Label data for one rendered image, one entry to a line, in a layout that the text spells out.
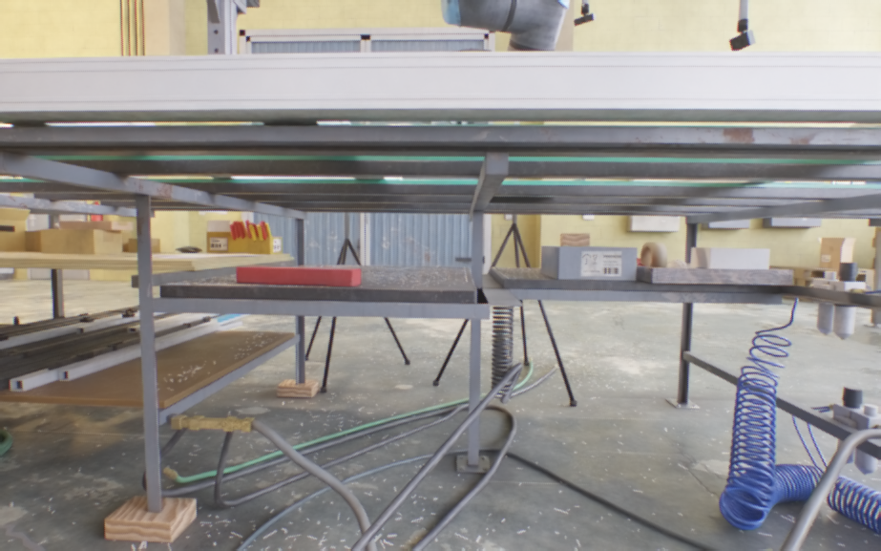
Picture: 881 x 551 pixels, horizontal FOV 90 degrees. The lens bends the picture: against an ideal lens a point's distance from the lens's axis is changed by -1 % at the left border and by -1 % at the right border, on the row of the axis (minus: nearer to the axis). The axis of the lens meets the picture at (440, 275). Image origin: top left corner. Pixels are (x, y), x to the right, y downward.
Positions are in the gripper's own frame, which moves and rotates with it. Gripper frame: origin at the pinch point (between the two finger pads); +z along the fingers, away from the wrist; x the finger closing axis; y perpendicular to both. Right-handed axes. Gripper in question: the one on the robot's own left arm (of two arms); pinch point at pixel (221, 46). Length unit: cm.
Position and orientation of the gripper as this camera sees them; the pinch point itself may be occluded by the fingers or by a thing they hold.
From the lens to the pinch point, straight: 73.4
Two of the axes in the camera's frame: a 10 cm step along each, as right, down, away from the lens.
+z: -0.1, 10.0, 0.7
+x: -0.5, 0.7, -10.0
